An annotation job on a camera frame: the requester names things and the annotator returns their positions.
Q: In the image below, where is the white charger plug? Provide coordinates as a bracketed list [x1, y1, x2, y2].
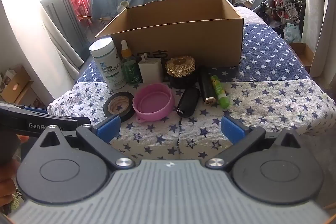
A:
[138, 54, 163, 84]

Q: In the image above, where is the wooden pole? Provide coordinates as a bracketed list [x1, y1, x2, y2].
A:
[77, 14, 111, 22]

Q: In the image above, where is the pink collapsible bowl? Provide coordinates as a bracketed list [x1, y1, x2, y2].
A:
[132, 84, 175, 124]

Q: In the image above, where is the white curtain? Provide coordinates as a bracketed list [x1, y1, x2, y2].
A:
[302, 0, 336, 81]

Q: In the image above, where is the white supplement bottle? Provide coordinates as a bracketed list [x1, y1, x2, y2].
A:
[89, 38, 127, 90]

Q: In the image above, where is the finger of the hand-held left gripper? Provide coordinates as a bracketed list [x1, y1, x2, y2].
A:
[0, 102, 48, 116]
[47, 115, 91, 126]

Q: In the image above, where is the black tape roll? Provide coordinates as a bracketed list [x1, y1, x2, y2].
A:
[103, 92, 135, 124]

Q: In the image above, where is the grey ribbed panel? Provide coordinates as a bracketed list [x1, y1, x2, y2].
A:
[40, 0, 91, 62]

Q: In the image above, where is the pale plastic bag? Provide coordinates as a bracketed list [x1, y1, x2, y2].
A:
[283, 23, 302, 43]

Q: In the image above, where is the brown cardboard box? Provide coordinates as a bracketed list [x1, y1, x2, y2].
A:
[94, 0, 244, 75]

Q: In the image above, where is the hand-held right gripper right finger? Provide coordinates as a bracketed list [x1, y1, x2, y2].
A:
[205, 116, 302, 170]

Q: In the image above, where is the small open cardboard box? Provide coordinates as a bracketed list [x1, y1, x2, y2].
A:
[0, 65, 36, 105]

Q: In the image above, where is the person's left hand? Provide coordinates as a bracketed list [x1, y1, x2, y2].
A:
[0, 177, 17, 206]

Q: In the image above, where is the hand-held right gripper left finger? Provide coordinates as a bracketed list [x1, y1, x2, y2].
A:
[39, 115, 135, 170]

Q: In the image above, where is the black key case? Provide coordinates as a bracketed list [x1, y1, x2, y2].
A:
[176, 87, 201, 118]

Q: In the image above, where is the black jar with gold lid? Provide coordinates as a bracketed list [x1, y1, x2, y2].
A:
[165, 55, 198, 89]

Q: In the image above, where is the white leaning board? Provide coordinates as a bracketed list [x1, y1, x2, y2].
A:
[41, 13, 85, 78]

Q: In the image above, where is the green dropper bottle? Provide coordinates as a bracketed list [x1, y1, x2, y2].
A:
[121, 40, 142, 85]

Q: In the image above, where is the brown cardboard piece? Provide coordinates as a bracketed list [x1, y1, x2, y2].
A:
[289, 43, 314, 70]

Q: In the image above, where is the black cylinder with gold end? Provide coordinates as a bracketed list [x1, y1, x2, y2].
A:
[199, 73, 217, 106]

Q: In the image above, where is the star-printed blanket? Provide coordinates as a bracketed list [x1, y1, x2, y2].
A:
[47, 6, 336, 161]

